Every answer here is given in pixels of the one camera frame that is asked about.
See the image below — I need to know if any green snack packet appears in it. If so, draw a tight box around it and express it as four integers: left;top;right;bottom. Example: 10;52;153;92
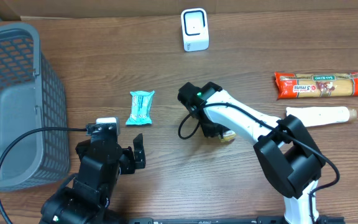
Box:
218;130;237;142

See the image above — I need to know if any light blue wipes packet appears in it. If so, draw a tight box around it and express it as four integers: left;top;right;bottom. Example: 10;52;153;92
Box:
126;91;155;126

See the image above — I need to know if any orange spaghetti packet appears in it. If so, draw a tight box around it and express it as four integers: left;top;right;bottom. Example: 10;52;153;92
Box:
275;72;358;99

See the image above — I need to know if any white cream tube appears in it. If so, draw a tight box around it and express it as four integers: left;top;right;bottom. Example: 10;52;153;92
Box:
286;106;357;127

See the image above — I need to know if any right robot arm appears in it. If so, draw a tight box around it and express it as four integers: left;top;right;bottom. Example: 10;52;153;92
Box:
178;82;327;223

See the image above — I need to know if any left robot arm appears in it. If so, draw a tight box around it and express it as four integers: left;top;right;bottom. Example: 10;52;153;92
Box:
40;133;146;224

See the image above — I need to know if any white barcode scanner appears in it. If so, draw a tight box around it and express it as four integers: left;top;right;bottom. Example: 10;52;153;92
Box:
181;8;209;52

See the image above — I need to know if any grey plastic mesh basket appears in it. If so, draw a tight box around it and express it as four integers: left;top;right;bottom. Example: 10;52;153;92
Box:
0;23;70;191

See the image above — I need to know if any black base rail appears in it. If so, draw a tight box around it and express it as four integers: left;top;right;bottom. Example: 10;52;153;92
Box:
126;214;346;224

